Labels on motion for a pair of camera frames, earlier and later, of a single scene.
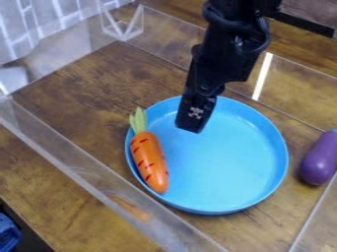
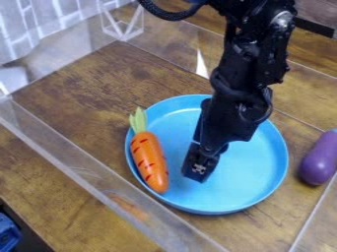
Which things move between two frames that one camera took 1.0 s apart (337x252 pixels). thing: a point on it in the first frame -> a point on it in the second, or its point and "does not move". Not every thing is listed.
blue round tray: [227, 167] does not move
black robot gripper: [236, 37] -> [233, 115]
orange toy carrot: [149, 154] does not move
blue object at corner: [10, 234] does not move
